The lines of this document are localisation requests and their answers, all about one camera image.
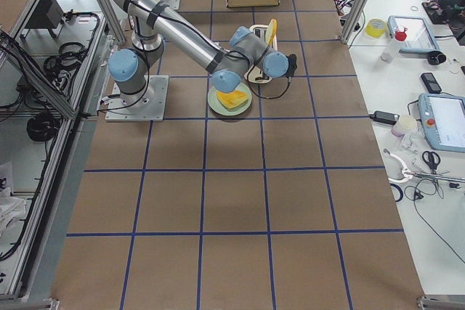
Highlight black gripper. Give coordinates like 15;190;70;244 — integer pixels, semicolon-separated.
286;54;297;77

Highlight white toaster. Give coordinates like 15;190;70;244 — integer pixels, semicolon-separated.
243;24;279;86

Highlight yellow toast in toaster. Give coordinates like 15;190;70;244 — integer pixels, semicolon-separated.
264;18;278;46

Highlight yellow toast on plate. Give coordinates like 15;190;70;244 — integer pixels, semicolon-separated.
216;90;248;110

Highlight yellow tape roll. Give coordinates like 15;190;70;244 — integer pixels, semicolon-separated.
365;18;387;38

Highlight green plate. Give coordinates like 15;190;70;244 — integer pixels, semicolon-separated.
208;83;252;116

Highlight black power adapter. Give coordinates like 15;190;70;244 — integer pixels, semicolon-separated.
369;110;400;125

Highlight clear bottle red cap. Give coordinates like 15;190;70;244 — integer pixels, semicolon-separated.
380;27;408;63

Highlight teach pendant tablet far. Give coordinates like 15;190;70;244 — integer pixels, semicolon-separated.
387;15;440;54

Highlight teach pendant tablet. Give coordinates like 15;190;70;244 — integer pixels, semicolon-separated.
387;15;440;54
418;94;465;153

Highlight paper cup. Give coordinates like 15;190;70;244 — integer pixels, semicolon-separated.
391;115;418;137

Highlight black remote device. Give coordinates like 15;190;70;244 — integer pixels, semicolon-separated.
420;73;442;94

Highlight teach pendant tablet near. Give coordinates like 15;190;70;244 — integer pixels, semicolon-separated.
418;94;465;153

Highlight white curved plastic part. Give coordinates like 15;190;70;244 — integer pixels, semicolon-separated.
383;148;414;184

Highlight black scissors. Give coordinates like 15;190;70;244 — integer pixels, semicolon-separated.
421;150;441;174

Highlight crumpled white plastic bag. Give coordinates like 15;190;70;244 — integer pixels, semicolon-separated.
0;163;28;231

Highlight black coiled cables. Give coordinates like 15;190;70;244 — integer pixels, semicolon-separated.
27;41;90;142

